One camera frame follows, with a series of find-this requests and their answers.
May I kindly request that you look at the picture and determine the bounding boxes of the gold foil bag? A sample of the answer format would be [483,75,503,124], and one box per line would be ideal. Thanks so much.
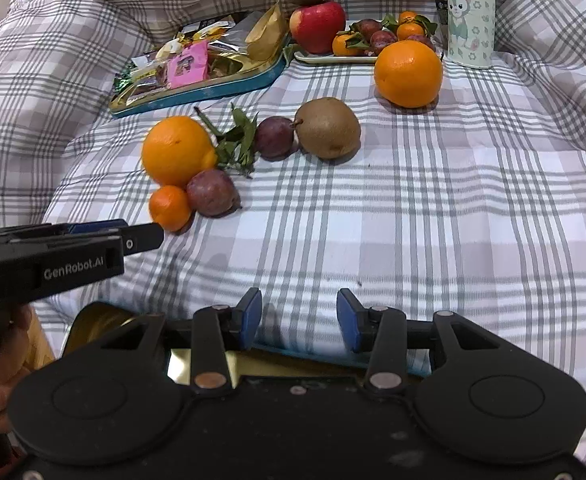
[245,2,285,61]

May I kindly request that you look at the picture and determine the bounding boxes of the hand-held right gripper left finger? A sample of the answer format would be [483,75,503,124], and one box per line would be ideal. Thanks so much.
[95,287,264,396]

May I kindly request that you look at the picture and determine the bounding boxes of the red apple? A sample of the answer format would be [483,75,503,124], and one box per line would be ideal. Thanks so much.
[289,1,348,55]

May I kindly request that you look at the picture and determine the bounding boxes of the small mandarin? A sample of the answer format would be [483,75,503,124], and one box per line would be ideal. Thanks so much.
[149,185,194,233]

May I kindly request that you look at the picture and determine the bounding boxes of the large round orange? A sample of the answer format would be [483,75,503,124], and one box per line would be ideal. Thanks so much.
[374,40,444,109]

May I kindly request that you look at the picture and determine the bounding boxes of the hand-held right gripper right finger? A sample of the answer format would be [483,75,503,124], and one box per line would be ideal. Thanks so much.
[336,288,506,394]

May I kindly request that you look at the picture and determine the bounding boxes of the large knobbed orange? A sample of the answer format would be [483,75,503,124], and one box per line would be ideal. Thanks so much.
[141,115,219,187]

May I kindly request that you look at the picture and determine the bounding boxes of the white plate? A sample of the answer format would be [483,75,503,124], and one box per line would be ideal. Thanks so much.
[293,19,444,66]

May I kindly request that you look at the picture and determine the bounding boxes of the gold tin tray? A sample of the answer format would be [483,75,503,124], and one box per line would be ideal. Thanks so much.
[63,302,426,386]

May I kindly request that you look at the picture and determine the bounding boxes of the person's left hand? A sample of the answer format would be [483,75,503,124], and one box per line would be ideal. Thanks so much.
[0,304,34,434]

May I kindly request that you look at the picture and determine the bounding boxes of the green leafy twig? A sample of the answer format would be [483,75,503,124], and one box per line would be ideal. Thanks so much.
[194,104,259,179]

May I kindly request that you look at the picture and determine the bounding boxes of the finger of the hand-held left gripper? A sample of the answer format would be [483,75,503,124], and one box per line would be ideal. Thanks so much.
[0,222,166,262]
[0,218,129,244]

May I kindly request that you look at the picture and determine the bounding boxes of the brown kiwi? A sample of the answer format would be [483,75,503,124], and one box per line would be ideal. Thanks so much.
[294,97,362,160]

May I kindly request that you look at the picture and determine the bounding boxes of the pink snack box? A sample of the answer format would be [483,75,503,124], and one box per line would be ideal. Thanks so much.
[166,41,210,90]

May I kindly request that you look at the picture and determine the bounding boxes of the blue tray of snack packets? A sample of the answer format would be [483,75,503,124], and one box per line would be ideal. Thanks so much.
[113,14,286,107]

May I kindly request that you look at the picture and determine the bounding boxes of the mint cartoon water bottle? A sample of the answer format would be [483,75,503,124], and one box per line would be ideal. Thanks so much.
[444,0,496,70]

